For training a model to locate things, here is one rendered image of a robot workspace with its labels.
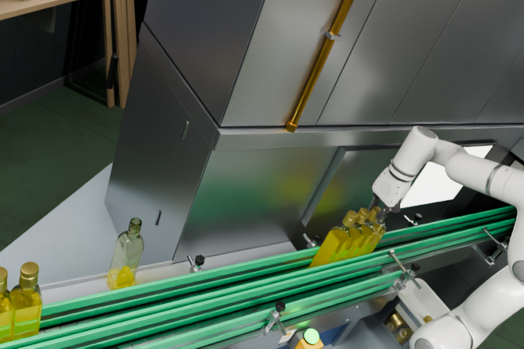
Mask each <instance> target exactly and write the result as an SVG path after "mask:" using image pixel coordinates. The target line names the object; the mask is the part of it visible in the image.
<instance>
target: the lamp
mask: <svg viewBox="0 0 524 349"><path fill-rule="evenodd" d="M303 339H304V340H305V342H306V343H307V344H309V345H314V344H316V343H317V341H318V339H319V335H318V332H317V331H316V330H314V329H308V330H307V331H306V332H305V333H304V335H303Z"/></svg>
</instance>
